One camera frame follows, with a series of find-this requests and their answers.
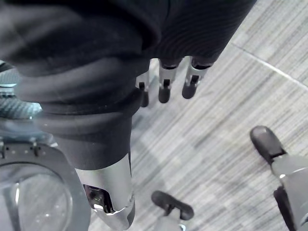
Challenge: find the silver robot leg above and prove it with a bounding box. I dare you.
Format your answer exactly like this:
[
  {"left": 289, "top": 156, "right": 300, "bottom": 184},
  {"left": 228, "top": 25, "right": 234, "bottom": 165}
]
[
  {"left": 154, "top": 208, "right": 191, "bottom": 231},
  {"left": 270, "top": 154, "right": 308, "bottom": 231}
]

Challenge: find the dark robot right foot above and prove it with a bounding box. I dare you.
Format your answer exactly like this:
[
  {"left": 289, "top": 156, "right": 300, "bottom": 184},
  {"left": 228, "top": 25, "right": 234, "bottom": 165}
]
[{"left": 249, "top": 125, "right": 288, "bottom": 166}]

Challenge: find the silver robot left leg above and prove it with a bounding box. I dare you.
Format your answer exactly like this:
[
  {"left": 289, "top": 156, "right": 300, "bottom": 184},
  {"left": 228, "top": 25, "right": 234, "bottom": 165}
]
[{"left": 154, "top": 208, "right": 191, "bottom": 231}]

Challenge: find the silver robot right leg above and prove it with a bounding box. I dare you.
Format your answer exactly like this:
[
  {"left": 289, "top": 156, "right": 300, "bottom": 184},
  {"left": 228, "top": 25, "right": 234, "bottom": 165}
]
[{"left": 270, "top": 154, "right": 308, "bottom": 231}]

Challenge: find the dark robot foot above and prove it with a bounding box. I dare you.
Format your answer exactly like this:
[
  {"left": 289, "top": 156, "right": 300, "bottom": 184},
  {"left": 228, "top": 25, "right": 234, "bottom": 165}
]
[
  {"left": 151, "top": 191, "right": 195, "bottom": 221},
  {"left": 249, "top": 125, "right": 288, "bottom": 166}
]

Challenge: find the dark robot left foot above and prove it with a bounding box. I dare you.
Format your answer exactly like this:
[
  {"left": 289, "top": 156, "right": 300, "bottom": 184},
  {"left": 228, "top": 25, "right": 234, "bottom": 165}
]
[{"left": 151, "top": 191, "right": 195, "bottom": 221}]

